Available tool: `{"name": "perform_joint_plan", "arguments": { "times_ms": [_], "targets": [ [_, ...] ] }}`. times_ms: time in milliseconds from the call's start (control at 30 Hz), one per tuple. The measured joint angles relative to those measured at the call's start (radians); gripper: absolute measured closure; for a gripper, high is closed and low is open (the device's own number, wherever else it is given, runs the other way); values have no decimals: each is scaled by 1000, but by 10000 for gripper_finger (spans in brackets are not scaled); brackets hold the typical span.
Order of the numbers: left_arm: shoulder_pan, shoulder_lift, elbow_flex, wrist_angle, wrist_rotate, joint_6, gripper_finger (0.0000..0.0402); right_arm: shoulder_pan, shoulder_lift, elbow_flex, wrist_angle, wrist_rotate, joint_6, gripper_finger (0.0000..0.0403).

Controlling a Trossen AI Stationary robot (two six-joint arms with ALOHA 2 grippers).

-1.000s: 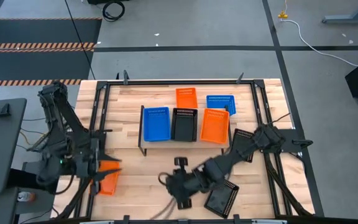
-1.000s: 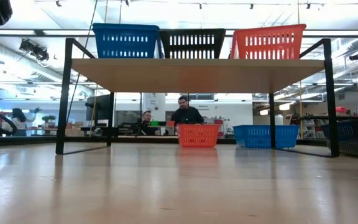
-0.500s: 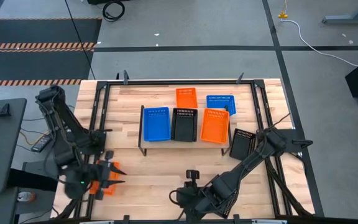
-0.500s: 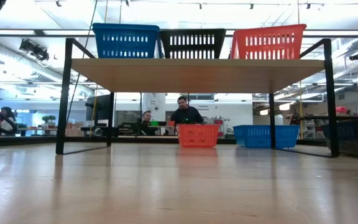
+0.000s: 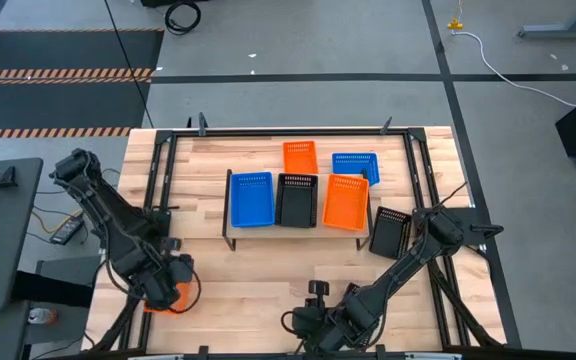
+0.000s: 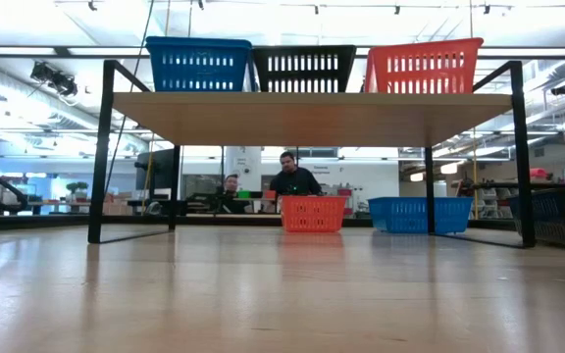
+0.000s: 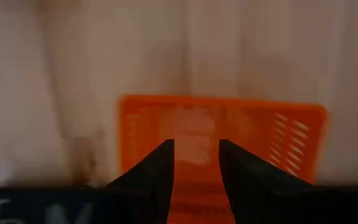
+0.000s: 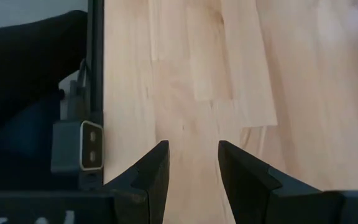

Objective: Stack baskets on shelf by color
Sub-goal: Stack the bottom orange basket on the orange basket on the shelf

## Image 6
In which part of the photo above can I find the potted green plant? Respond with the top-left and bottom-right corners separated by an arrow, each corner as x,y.
65,180 -> 90,203

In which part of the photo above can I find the person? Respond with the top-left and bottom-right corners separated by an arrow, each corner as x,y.
221,174 -> 245,215
268,150 -> 324,197

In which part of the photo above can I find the black overhead rail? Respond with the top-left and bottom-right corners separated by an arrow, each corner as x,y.
0,45 -> 565,61

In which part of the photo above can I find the red white tool rack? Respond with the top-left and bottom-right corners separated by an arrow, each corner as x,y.
334,184 -> 365,218

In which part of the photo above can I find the cardboard box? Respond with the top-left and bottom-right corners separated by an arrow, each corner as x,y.
101,191 -> 134,217

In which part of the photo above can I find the black frame wooden shelf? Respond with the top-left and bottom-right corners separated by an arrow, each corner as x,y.
87,59 -> 538,250

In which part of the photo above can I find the orange plastic basket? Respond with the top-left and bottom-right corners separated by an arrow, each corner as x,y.
363,36 -> 486,95
280,194 -> 348,233

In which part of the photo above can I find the black hanging cable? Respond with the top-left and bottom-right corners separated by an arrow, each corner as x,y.
104,0 -> 156,193

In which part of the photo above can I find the yellow pole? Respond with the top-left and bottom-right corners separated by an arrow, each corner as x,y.
471,127 -> 479,221

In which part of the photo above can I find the black monitor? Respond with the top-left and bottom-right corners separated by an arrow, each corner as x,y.
133,148 -> 181,217

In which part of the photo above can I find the blue plastic basket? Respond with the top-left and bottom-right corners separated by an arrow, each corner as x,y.
144,35 -> 254,48
367,196 -> 475,235
146,43 -> 254,93

